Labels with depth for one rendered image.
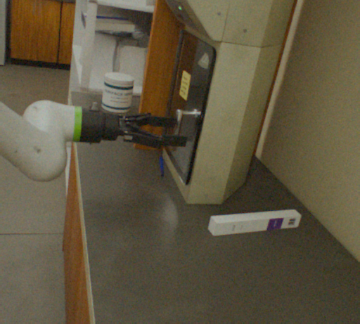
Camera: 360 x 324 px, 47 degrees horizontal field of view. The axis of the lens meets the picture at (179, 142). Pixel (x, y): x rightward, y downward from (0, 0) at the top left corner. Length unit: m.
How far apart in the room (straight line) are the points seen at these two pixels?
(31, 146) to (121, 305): 0.38
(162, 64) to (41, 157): 0.63
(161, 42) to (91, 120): 0.46
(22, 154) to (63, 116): 0.18
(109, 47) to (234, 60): 1.40
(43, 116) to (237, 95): 0.50
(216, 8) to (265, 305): 0.68
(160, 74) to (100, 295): 0.80
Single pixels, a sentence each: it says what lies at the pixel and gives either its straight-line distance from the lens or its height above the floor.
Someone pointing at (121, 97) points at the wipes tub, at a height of 1.01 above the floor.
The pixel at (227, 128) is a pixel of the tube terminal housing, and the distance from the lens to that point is 1.14.
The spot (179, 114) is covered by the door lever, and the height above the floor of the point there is 1.20.
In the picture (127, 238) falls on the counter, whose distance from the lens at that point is 1.03.
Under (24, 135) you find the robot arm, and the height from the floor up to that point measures 1.18.
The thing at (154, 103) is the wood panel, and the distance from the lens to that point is 1.45.
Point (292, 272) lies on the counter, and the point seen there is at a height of 0.94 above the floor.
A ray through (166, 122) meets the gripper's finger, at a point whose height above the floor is 1.14.
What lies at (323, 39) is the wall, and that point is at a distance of 1.45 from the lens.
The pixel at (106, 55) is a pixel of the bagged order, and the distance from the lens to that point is 2.41.
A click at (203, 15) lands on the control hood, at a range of 1.03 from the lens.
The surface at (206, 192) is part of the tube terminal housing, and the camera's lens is 1.21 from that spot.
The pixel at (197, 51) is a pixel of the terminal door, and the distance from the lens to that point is 1.18.
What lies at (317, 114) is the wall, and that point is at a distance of 1.41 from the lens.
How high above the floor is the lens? 1.55
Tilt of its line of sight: 22 degrees down
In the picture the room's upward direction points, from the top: 11 degrees clockwise
